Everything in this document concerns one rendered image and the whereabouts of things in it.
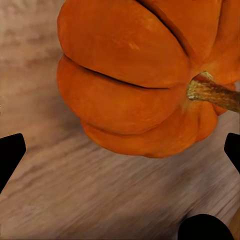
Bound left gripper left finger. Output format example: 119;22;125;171
0;133;26;193

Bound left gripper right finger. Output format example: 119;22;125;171
224;132;240;173

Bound pumpkin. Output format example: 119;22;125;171
56;0;240;158

